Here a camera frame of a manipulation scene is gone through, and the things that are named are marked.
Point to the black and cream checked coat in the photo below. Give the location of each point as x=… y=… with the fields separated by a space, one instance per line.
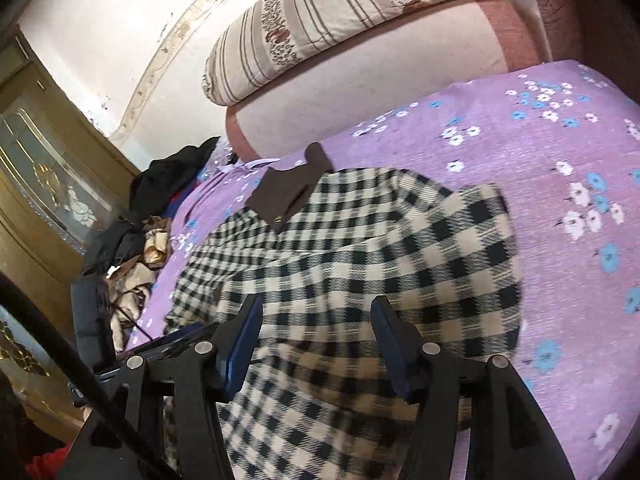
x=360 y=240

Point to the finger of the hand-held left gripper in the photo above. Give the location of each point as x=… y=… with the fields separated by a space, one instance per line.
x=175 y=340

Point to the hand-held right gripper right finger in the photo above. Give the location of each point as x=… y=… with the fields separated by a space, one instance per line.
x=395 y=350

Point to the black garment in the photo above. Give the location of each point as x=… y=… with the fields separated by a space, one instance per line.
x=112 y=247
x=172 y=172

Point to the purple floral bedsheet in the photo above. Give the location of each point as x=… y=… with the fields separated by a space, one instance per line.
x=560 y=210

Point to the pink padded headboard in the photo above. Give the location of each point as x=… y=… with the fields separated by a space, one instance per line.
x=390 y=75

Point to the wooden wardrobe with glass door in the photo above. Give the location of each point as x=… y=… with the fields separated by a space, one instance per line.
x=45 y=160

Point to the striped floral pillow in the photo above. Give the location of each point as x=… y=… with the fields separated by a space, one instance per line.
x=320 y=25

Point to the dark wooden bed frame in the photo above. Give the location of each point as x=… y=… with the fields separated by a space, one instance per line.
x=590 y=15

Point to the red cloth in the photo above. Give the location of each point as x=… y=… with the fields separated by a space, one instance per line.
x=50 y=465

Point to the brown patterned blanket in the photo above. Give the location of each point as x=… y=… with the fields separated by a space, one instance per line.
x=137 y=280

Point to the lilac cloth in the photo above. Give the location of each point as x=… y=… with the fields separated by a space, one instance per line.
x=247 y=166

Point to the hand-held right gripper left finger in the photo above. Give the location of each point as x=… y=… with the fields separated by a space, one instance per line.
x=244 y=347

